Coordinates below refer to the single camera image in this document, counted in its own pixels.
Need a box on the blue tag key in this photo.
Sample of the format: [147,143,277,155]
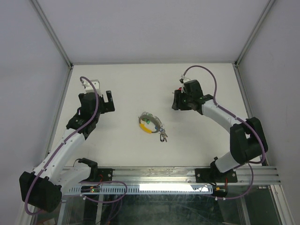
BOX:
[155,126,168,143]

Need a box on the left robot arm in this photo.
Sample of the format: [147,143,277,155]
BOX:
[19,90,115,216]

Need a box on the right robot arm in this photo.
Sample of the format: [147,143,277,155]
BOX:
[172,80,268,182]

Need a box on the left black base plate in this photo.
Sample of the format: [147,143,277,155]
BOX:
[87,168,114,183]

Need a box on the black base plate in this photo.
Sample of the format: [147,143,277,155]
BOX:
[195,168,238,185]
[87,168,114,183]

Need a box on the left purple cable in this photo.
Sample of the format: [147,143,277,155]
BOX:
[24,76,99,215]

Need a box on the purple cable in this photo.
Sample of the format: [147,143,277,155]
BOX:
[24,76,99,215]
[184,65,267,201]

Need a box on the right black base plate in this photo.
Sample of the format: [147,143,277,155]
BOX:
[195,168,238,185]

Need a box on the white slotted cable duct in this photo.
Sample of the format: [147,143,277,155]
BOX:
[65,183,213,195]

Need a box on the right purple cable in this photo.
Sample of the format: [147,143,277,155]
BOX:
[184,65,267,201]

